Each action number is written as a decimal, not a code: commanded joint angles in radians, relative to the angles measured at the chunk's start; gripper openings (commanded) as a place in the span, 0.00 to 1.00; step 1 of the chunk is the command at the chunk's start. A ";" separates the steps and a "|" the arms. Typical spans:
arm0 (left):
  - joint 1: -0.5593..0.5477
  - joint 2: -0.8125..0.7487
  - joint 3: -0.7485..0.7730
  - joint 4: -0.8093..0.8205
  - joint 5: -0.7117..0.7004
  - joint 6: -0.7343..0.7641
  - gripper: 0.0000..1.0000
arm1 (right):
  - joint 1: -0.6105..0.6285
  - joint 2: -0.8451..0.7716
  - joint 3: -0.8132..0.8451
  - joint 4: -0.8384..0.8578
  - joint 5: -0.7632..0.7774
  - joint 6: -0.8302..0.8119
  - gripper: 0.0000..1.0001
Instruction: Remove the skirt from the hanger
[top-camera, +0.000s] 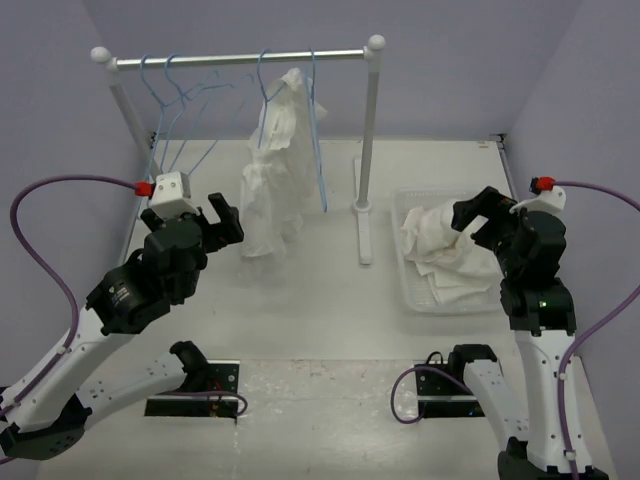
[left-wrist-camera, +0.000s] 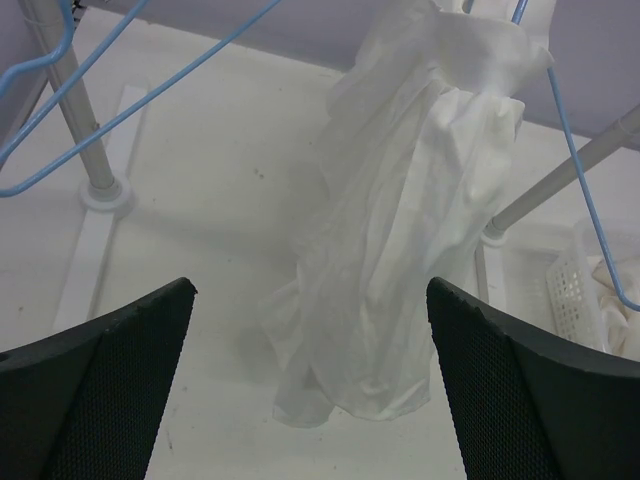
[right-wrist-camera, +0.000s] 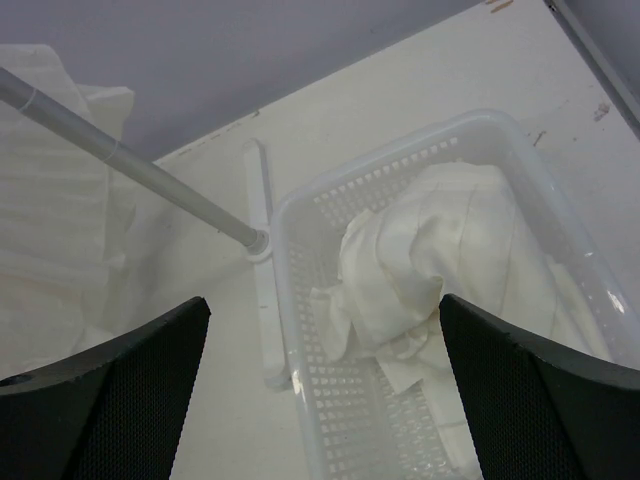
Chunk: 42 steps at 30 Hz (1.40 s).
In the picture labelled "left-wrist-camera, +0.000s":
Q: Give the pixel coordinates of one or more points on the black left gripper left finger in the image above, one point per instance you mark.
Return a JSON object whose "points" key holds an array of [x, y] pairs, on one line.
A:
{"points": [[87, 403]]}

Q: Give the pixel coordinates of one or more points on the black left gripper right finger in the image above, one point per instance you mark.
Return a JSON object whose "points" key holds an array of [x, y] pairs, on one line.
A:
{"points": [[527, 404]]}

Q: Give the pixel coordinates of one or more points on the blue wire hanger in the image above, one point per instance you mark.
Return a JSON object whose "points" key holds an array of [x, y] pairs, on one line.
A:
{"points": [[613, 138], [63, 159], [95, 164]]}

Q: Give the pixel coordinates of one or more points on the white plastic basket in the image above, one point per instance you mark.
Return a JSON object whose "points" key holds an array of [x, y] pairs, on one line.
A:
{"points": [[573, 291]]}

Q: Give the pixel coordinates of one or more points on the cream cloth in basket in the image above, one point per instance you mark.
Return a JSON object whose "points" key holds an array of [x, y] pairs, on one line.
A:
{"points": [[621, 322]]}

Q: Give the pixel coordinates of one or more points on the white clothes rack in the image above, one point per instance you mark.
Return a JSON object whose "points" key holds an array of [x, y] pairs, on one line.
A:
{"points": [[106, 199]]}

